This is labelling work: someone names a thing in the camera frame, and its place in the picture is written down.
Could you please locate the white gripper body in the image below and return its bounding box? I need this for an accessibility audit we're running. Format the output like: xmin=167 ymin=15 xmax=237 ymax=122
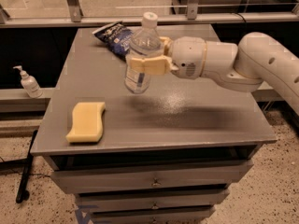
xmin=170 ymin=36 xmax=206 ymax=79

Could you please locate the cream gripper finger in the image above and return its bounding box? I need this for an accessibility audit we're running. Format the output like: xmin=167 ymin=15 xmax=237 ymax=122
xmin=126 ymin=55 xmax=178 ymax=76
xmin=160 ymin=36 xmax=172 ymax=56

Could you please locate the clear blue-label plastic bottle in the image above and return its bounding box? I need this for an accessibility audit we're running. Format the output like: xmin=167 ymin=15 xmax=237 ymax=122
xmin=124 ymin=12 xmax=163 ymax=94

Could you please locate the yellow sponge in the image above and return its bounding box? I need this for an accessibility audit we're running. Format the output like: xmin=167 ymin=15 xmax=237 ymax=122
xmin=65 ymin=102 xmax=106 ymax=143

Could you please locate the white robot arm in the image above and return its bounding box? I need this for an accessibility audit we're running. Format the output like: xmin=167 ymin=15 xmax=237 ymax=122
xmin=126 ymin=32 xmax=299 ymax=114

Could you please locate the white pump dispenser bottle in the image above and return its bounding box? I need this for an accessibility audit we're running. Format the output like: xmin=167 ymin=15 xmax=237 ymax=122
xmin=14 ymin=65 xmax=42 ymax=98

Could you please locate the blue chip bag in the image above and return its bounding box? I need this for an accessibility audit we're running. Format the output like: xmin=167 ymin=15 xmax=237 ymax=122
xmin=93 ymin=21 xmax=133 ymax=60

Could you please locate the black floor stand leg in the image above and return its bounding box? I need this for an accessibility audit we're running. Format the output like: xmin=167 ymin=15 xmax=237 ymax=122
xmin=16 ymin=130 xmax=37 ymax=203

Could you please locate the metal window frame rail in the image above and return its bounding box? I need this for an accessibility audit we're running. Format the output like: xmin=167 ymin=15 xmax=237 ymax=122
xmin=0 ymin=0 xmax=299 ymax=28

